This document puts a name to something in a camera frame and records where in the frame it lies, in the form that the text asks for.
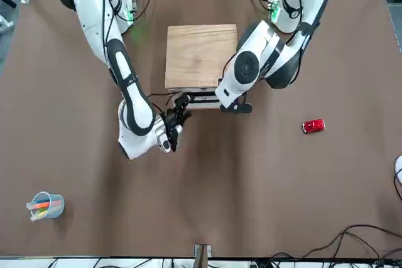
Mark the aluminium camera post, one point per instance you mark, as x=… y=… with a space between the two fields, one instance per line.
x=202 y=254

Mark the wooden drawer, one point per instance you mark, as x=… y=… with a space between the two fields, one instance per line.
x=205 y=96

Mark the small white device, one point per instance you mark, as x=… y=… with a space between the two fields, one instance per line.
x=399 y=167

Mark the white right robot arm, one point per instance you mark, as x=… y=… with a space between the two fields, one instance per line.
x=94 y=13

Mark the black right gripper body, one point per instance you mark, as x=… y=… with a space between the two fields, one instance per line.
x=174 y=117

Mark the blue pen cup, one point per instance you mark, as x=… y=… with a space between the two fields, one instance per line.
x=56 y=208

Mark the wooden cabinet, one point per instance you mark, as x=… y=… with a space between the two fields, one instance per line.
x=201 y=57

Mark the blue marker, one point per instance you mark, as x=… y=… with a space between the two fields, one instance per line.
x=41 y=201

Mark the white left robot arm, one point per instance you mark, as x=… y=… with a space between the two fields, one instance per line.
x=251 y=64

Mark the orange marker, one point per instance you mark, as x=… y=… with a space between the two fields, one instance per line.
x=42 y=206

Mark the red toy car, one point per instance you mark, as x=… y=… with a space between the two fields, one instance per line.
x=313 y=126

